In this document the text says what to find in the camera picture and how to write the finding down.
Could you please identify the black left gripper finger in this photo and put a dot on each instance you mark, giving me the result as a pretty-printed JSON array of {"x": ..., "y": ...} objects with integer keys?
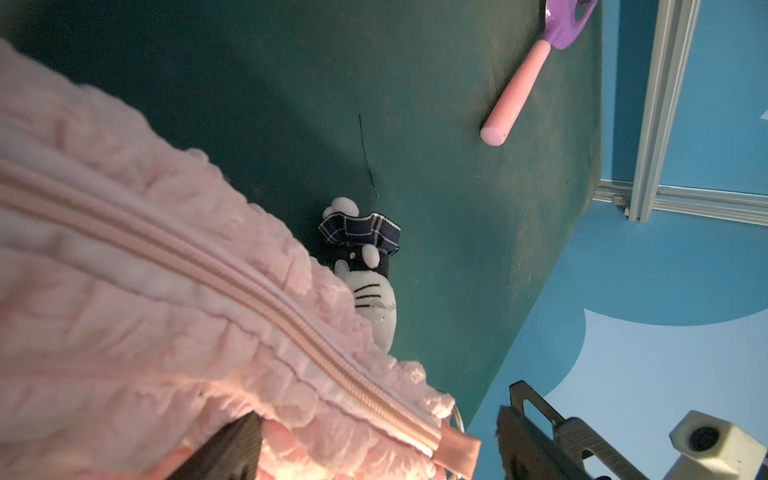
[{"x": 233, "y": 453}]

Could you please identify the purple pink toy rake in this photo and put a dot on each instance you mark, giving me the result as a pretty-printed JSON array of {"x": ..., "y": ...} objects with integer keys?
[{"x": 564, "y": 21}]

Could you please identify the pink fluffy zipper bag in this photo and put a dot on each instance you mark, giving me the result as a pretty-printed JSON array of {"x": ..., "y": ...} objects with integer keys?
[{"x": 146, "y": 304}]

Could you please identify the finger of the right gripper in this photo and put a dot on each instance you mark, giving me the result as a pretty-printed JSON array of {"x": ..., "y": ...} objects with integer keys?
[{"x": 527, "y": 453}]

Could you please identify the aluminium frame rail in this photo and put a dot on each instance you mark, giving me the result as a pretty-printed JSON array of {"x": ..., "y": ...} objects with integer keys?
[{"x": 673, "y": 38}]

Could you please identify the white plush cat keychain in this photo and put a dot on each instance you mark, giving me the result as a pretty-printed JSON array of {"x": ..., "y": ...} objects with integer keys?
[{"x": 363, "y": 247}]

